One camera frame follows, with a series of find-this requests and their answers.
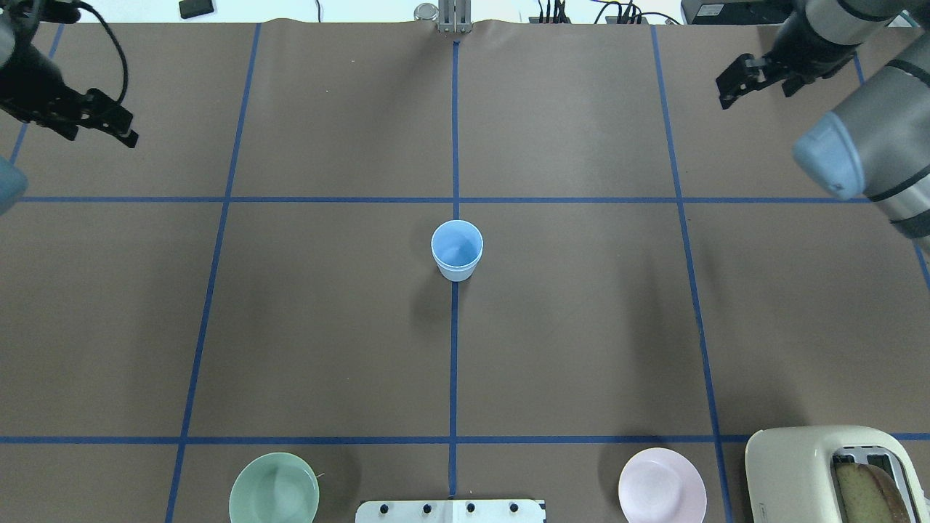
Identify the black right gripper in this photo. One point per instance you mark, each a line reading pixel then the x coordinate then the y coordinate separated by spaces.
pixel 805 52

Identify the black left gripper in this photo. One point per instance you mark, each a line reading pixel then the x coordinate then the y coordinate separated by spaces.
pixel 30 86

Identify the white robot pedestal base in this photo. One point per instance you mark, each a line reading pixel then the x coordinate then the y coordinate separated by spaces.
pixel 449 510

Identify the pink plastic bowl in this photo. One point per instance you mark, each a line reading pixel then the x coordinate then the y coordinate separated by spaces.
pixel 661 485

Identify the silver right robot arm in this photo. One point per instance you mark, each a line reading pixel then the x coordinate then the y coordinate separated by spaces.
pixel 875 143

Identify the green plastic bowl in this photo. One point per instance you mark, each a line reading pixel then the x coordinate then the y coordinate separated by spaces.
pixel 275 487

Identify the light blue cup robot-right side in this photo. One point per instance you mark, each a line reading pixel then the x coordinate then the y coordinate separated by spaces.
pixel 456 245

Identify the aluminium frame post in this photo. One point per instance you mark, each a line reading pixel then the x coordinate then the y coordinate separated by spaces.
pixel 454 16

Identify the cream two-slot toaster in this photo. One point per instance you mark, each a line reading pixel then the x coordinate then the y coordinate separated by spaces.
pixel 832 473

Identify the toasted bread slice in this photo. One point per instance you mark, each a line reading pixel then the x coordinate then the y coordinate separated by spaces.
pixel 869 494

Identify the black smartphone on table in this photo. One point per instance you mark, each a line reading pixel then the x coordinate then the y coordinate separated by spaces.
pixel 189 9

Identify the light blue cup robot-left side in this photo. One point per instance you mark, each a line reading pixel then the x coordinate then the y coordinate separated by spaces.
pixel 457 274

